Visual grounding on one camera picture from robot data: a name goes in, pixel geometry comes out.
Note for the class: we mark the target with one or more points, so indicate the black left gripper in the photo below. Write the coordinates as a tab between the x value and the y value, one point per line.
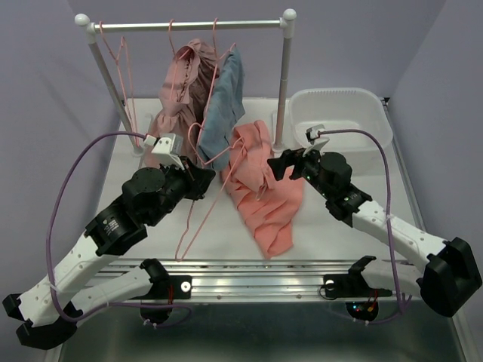
197	178

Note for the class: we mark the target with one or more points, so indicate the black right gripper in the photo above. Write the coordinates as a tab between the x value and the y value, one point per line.
290	157

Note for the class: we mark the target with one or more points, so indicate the coral pink skirt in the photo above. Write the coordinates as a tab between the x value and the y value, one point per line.
267	206

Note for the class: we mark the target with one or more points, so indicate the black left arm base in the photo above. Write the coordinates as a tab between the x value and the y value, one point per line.
157	305

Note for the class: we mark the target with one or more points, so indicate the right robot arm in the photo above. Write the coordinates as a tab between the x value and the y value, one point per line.
444	274

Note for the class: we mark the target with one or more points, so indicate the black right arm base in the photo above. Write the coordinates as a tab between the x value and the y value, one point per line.
353	285

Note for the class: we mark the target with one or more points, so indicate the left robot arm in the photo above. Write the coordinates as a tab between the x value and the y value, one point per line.
51	311

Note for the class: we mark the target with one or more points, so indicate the blue denim skirt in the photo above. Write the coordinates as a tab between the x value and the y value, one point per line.
225	108

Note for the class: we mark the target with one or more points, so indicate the pink denim skirt hanger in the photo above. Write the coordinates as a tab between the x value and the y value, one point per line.
218	58

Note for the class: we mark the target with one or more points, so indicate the white plastic basin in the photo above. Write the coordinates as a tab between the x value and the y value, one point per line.
335	108

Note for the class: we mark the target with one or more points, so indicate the dusty pink dress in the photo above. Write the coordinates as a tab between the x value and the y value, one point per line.
184	94

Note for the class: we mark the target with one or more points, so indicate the white clothes rack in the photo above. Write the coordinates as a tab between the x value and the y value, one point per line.
286	23

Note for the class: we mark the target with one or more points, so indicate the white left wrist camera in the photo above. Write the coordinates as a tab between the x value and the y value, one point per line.
165	150

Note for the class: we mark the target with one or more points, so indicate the empty pink wire hanger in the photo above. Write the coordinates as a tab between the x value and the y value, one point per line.
122	61

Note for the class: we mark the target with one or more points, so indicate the aluminium rail frame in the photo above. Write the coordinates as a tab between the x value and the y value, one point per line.
248	308

